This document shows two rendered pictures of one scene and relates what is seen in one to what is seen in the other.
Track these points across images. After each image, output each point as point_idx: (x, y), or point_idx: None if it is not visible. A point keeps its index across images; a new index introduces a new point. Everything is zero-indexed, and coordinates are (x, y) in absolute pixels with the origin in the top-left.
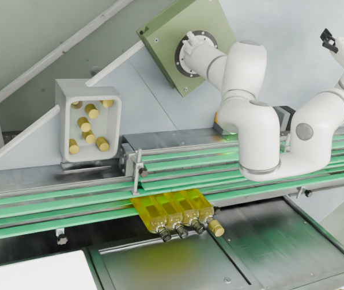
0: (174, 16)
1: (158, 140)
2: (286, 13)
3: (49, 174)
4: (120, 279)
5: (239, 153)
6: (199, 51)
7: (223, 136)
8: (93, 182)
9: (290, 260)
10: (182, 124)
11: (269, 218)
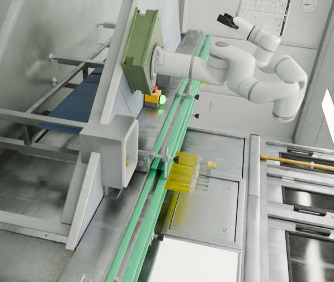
0: (149, 41)
1: (142, 134)
2: (157, 4)
3: (114, 207)
4: (200, 231)
5: (282, 112)
6: (170, 59)
7: (159, 108)
8: (140, 189)
9: (226, 158)
10: (135, 114)
11: (189, 144)
